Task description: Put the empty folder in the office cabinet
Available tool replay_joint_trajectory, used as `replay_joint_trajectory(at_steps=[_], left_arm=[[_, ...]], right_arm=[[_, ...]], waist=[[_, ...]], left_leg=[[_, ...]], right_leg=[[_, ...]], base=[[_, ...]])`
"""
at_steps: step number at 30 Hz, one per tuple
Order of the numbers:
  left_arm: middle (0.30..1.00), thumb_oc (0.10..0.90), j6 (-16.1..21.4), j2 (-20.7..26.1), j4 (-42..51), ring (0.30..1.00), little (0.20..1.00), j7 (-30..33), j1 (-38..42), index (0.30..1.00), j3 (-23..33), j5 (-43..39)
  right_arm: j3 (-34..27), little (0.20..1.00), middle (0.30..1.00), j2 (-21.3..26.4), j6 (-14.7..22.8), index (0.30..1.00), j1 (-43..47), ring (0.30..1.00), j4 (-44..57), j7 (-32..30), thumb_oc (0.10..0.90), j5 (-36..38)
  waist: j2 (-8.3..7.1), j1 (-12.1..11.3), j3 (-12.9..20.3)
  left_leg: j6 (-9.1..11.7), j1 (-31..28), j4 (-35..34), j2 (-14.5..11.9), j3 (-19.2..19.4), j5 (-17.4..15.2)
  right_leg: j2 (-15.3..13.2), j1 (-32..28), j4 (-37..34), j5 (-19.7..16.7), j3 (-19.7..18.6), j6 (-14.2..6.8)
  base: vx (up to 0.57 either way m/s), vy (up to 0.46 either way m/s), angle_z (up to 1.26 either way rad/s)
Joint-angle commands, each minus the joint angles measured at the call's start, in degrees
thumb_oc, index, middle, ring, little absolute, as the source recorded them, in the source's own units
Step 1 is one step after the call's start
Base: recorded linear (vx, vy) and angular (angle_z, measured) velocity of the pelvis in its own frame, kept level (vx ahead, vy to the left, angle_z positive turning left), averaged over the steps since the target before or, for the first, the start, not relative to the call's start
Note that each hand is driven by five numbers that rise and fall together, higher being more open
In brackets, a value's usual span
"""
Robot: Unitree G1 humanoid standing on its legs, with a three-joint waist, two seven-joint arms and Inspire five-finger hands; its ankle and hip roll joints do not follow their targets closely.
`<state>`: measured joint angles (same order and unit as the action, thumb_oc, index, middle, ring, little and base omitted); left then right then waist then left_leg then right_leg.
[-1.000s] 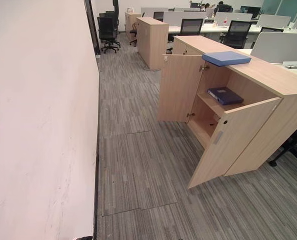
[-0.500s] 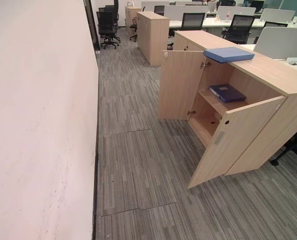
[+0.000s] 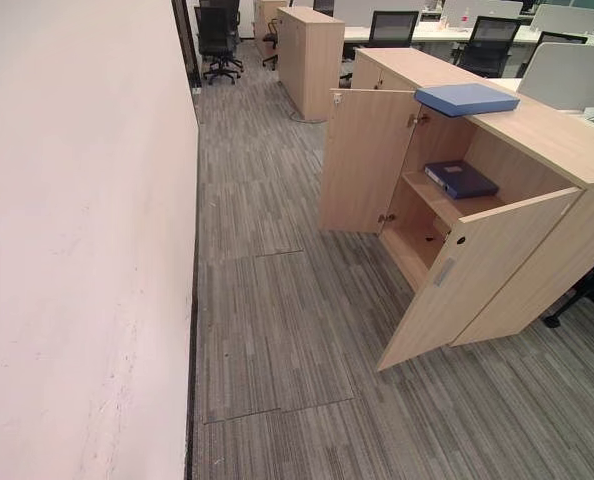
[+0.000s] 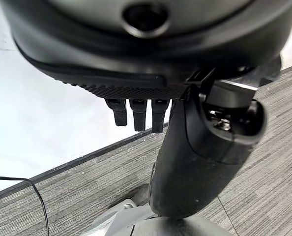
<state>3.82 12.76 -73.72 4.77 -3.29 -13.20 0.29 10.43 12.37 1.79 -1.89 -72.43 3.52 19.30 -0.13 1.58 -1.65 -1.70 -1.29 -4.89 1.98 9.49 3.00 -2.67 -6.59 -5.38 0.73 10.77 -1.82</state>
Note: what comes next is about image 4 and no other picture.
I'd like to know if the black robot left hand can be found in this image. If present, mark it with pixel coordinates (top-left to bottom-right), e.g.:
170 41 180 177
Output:
0 0 292 220

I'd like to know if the black baseboard strip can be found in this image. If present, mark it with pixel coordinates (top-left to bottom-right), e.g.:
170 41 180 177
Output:
0 126 164 204

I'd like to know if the silver robot leg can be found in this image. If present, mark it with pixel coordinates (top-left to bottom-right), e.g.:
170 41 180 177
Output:
86 184 235 236

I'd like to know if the thin black cable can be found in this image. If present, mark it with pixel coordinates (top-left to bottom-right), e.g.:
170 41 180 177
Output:
0 176 50 236

